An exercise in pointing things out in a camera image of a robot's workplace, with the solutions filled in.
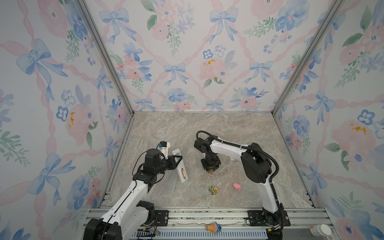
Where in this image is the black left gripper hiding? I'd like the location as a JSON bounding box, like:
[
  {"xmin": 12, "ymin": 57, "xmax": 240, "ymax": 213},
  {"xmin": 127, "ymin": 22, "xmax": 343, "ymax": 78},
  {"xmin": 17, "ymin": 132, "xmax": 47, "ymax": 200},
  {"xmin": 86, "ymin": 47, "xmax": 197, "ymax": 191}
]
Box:
[{"xmin": 153, "ymin": 155, "xmax": 181, "ymax": 176}]

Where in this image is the white remote control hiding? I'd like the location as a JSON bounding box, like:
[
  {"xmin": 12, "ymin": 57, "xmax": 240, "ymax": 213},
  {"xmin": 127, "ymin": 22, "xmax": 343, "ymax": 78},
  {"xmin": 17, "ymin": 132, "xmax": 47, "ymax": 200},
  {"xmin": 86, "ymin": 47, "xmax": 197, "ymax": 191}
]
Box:
[{"xmin": 172, "ymin": 149, "xmax": 189, "ymax": 183}]

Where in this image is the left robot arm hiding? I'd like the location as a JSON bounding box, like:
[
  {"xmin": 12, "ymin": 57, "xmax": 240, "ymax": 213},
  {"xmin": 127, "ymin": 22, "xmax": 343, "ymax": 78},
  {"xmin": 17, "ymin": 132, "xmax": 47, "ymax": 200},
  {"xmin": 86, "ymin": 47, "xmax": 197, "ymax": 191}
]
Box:
[{"xmin": 83, "ymin": 148, "xmax": 183, "ymax": 240}]

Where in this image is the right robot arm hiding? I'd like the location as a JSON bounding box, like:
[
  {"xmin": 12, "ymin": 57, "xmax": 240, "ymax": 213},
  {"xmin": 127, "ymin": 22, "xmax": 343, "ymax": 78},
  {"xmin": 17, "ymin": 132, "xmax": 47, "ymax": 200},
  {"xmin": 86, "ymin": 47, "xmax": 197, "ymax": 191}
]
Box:
[{"xmin": 194, "ymin": 136, "xmax": 285, "ymax": 231}]

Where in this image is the red green toy car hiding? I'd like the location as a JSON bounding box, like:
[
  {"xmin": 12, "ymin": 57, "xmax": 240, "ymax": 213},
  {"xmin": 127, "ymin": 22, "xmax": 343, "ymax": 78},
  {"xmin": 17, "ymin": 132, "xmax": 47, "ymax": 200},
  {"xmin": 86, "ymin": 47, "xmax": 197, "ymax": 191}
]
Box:
[{"xmin": 209, "ymin": 186, "xmax": 219, "ymax": 195}]

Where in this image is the pink pig toy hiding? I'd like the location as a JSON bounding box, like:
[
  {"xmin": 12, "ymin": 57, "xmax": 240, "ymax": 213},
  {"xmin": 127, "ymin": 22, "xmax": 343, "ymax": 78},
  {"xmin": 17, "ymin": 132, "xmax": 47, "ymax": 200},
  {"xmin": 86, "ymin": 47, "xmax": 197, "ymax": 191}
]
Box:
[{"xmin": 233, "ymin": 183, "xmax": 242, "ymax": 191}]

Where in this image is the orange blue plush toy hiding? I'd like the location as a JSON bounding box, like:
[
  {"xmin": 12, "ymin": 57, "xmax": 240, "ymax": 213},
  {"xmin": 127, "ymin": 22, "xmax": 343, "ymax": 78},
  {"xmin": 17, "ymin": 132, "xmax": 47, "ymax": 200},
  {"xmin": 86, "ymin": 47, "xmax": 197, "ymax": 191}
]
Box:
[{"xmin": 206, "ymin": 222, "xmax": 222, "ymax": 234}]

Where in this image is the white cup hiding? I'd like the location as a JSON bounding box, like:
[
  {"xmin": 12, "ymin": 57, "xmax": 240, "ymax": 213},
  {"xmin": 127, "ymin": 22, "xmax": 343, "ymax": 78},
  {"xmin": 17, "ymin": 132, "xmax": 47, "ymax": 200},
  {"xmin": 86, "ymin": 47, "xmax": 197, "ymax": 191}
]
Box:
[{"xmin": 310, "ymin": 224, "xmax": 332, "ymax": 237}]

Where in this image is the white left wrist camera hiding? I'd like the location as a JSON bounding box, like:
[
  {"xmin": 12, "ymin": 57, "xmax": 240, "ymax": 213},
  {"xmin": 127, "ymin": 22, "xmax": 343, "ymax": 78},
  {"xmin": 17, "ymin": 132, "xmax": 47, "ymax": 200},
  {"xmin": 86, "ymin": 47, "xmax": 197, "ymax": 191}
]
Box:
[{"xmin": 158, "ymin": 141, "xmax": 170, "ymax": 159}]

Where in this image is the black corrugated cable conduit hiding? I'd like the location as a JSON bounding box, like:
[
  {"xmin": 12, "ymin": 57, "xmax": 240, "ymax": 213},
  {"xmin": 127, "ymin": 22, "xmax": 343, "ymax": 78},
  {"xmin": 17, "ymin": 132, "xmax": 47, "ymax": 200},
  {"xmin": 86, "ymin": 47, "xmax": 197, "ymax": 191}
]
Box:
[{"xmin": 195, "ymin": 130, "xmax": 280, "ymax": 223}]

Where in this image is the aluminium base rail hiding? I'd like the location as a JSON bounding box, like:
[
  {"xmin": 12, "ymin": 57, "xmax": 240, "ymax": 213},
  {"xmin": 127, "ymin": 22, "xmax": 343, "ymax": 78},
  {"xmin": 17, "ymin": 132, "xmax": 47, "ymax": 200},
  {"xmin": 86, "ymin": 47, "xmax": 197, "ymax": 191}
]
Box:
[{"xmin": 130, "ymin": 208, "xmax": 340, "ymax": 240}]

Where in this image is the aluminium corner post left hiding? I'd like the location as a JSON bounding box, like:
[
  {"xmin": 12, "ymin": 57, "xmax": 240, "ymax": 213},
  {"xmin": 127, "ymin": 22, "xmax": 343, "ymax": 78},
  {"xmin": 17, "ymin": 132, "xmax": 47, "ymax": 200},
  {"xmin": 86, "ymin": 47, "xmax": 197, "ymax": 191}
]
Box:
[{"xmin": 74, "ymin": 0, "xmax": 134, "ymax": 117}]

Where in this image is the aluminium corner post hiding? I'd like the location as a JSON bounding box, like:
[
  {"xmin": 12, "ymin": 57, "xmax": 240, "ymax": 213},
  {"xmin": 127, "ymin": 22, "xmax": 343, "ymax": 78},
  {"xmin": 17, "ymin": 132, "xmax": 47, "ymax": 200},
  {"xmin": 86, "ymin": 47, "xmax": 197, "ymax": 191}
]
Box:
[
  {"xmin": 272, "ymin": 0, "xmax": 345, "ymax": 117},
  {"xmin": 74, "ymin": 0, "xmax": 134, "ymax": 117}
]

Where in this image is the aluminium corner post right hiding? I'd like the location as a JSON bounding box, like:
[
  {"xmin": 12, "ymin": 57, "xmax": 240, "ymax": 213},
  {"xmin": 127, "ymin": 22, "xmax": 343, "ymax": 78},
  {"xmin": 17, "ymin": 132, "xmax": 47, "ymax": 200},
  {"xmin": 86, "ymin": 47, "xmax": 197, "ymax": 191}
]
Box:
[{"xmin": 272, "ymin": 0, "xmax": 345, "ymax": 117}]

